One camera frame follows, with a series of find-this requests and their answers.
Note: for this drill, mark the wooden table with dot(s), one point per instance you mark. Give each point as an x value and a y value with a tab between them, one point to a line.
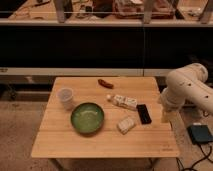
56	137

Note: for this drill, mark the clear plastic cup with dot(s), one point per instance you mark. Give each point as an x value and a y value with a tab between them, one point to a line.
65	96

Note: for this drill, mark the white plastic bottle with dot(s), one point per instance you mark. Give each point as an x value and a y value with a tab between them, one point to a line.
122	101

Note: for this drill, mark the beige sponge block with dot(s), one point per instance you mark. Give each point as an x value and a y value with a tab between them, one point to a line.
126	124

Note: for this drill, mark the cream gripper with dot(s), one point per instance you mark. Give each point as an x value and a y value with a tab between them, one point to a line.
168	116

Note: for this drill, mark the black eraser block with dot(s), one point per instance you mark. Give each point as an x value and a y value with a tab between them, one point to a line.
144	114

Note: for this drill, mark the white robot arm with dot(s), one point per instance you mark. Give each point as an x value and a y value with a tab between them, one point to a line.
186	83

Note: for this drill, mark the red sausage toy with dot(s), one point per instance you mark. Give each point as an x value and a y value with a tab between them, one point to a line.
105	84

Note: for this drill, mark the green bowl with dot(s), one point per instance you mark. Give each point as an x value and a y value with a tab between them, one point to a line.
87	118

